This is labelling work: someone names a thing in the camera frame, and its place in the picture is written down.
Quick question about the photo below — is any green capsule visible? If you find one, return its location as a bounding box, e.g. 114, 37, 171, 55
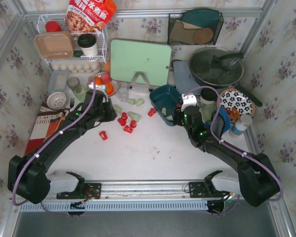
113, 104, 122, 113
126, 98, 136, 105
135, 98, 145, 107
165, 115, 173, 121
161, 107, 167, 116
127, 112, 141, 122

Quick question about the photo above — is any red capsule number two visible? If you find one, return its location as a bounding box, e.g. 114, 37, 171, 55
99, 130, 108, 141

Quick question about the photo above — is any red capsule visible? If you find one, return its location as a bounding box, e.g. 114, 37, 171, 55
130, 120, 137, 128
123, 125, 133, 133
121, 112, 128, 120
148, 108, 156, 117
117, 118, 127, 126

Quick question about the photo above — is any green capsule bottom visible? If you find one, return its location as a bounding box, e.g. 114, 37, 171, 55
161, 107, 167, 116

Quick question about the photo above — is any teal plastic storage basket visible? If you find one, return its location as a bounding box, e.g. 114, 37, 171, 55
149, 84, 183, 126

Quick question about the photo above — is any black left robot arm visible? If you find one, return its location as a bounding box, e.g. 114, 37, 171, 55
7, 89, 117, 206

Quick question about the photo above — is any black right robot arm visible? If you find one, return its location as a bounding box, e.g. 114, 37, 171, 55
173, 106, 284, 207

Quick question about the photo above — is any white strainer basket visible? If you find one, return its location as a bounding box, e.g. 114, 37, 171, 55
47, 92, 67, 110

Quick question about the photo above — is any green glass tumbler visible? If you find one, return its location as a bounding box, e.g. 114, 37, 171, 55
200, 104, 217, 123

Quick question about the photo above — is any orange right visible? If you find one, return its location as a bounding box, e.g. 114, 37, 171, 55
105, 83, 114, 96

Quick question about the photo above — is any green ribbed glass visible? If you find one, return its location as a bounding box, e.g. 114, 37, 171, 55
73, 84, 87, 102

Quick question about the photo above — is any orange left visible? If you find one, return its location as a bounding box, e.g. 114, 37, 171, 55
94, 77, 103, 85

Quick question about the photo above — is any metal fork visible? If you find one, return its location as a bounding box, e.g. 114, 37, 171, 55
70, 97, 75, 110

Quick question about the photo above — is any fruit plate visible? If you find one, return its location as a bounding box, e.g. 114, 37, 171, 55
88, 72, 120, 97

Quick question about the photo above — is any clear glass tumbler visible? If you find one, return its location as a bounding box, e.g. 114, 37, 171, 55
117, 82, 130, 102

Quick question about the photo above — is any peach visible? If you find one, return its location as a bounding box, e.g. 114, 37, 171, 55
101, 73, 111, 83

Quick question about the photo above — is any grey induction cooker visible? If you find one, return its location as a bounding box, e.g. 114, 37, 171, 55
172, 60, 201, 96

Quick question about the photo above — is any grey glass cup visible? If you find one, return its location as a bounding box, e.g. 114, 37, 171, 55
67, 77, 81, 93

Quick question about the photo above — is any metal cutting board stand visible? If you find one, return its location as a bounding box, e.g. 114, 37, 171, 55
129, 72, 153, 92

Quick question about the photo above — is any floral patterned plate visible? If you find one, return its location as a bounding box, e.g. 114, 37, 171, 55
216, 88, 256, 123

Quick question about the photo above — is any orange behind board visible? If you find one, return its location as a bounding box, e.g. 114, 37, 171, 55
104, 59, 111, 73

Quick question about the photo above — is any egg tray with eggs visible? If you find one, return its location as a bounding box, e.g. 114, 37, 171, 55
50, 61, 101, 73

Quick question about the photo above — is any clear lidded container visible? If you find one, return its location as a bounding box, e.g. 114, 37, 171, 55
47, 70, 70, 93

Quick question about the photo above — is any black frying pan with lid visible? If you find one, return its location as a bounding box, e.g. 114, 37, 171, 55
188, 47, 263, 107

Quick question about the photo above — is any green cutting board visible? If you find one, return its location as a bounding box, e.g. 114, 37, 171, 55
110, 39, 172, 86

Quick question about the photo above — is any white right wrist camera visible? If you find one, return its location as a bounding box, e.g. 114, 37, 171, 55
181, 93, 197, 111

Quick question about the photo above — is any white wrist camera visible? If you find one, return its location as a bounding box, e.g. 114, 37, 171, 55
87, 81, 107, 92
181, 93, 197, 111

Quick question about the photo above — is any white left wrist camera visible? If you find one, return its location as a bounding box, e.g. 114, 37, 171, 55
87, 81, 107, 92

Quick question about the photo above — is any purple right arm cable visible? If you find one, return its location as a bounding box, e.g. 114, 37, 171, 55
182, 86, 284, 215

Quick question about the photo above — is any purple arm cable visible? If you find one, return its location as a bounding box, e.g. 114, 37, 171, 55
182, 86, 284, 215
11, 80, 98, 218

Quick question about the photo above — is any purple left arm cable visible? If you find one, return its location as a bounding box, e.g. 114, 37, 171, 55
11, 80, 98, 218

